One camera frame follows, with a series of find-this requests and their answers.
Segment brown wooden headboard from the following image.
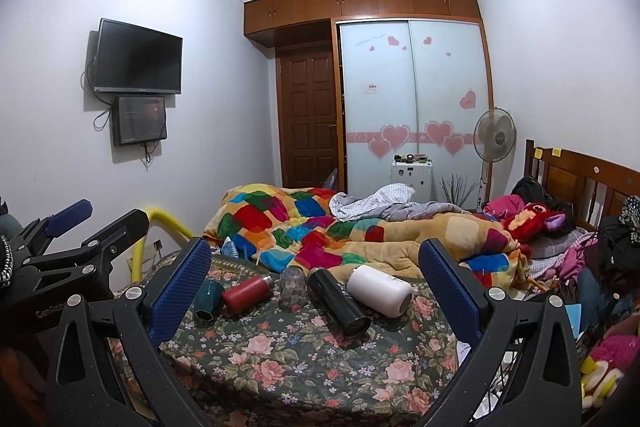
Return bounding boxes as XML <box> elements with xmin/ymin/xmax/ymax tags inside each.
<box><xmin>524</xmin><ymin>139</ymin><xmax>640</xmax><ymax>230</ymax></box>

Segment small wall monitor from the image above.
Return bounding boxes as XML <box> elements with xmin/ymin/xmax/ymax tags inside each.
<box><xmin>111</xmin><ymin>95</ymin><xmax>167</xmax><ymax>146</ymax></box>

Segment frosted sliding wardrobe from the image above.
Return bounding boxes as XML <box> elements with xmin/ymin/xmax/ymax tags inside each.
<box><xmin>338</xmin><ymin>18</ymin><xmax>490</xmax><ymax>202</ymax></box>

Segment floral tablecloth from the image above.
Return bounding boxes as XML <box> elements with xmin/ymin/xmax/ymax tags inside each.
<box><xmin>160</xmin><ymin>269</ymin><xmax>459</xmax><ymax>426</ymax></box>

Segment large wall television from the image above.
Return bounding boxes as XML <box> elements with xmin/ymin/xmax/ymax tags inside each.
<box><xmin>91</xmin><ymin>18</ymin><xmax>183</xmax><ymax>94</ymax></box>

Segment dark green mug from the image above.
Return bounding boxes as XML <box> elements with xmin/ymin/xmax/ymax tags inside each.
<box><xmin>193</xmin><ymin>279</ymin><xmax>224</xmax><ymax>322</ymax></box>

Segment red plush toy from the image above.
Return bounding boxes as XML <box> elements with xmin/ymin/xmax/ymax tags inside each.
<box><xmin>503</xmin><ymin>202</ymin><xmax>566</xmax><ymax>244</ymax></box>

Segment dark dried plant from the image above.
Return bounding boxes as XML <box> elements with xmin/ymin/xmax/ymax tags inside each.
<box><xmin>439</xmin><ymin>173</ymin><xmax>480</xmax><ymax>210</ymax></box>

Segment colorful patchwork blanket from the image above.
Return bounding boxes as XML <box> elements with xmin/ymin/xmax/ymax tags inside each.
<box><xmin>203</xmin><ymin>183</ymin><xmax>530</xmax><ymax>291</ymax></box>

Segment brown wooden door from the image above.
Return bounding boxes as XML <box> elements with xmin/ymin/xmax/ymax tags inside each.
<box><xmin>277</xmin><ymin>44</ymin><xmax>338</xmax><ymax>188</ymax></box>

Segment white thermos bottle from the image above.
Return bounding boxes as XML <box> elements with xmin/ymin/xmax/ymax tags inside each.
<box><xmin>346</xmin><ymin>265</ymin><xmax>413</xmax><ymax>319</ymax></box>

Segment clear glass cup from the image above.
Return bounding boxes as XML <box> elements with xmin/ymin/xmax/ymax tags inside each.
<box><xmin>279</xmin><ymin>267</ymin><xmax>307</xmax><ymax>312</ymax></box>

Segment black thermos bottle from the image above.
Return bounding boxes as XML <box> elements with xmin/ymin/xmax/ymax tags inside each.
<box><xmin>307</xmin><ymin>268</ymin><xmax>371</xmax><ymax>338</ymax></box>

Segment yellow white plush toy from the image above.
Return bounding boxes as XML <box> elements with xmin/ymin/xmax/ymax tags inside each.
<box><xmin>580</xmin><ymin>335</ymin><xmax>639</xmax><ymax>411</ymax></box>

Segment pink clothing pile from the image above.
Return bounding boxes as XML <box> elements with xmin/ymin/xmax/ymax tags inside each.
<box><xmin>483</xmin><ymin>194</ymin><xmax>525</xmax><ymax>221</ymax></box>

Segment grey white bedsheet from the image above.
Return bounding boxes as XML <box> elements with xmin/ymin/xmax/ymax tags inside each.
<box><xmin>329</xmin><ymin>183</ymin><xmax>466</xmax><ymax>222</ymax></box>

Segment white small cabinet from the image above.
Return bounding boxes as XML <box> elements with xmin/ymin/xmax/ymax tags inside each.
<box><xmin>390</xmin><ymin>160</ymin><xmax>434</xmax><ymax>202</ymax></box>

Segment brown overhead cabinets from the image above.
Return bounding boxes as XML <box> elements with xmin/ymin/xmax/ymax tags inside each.
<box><xmin>244</xmin><ymin>0</ymin><xmax>480</xmax><ymax>48</ymax></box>

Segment standing electric fan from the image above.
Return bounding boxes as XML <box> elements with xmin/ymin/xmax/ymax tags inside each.
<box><xmin>472</xmin><ymin>107</ymin><xmax>516</xmax><ymax>208</ymax></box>

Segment yellow padded pipe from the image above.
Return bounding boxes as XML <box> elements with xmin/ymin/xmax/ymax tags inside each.
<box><xmin>129</xmin><ymin>207</ymin><xmax>196</xmax><ymax>283</ymax></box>

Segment red thermos bottle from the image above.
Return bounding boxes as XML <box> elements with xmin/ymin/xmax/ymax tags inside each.
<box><xmin>222</xmin><ymin>275</ymin><xmax>273</xmax><ymax>315</ymax></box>

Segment black bag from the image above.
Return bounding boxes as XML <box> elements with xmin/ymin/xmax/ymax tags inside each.
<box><xmin>511</xmin><ymin>176</ymin><xmax>575</xmax><ymax>229</ymax></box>

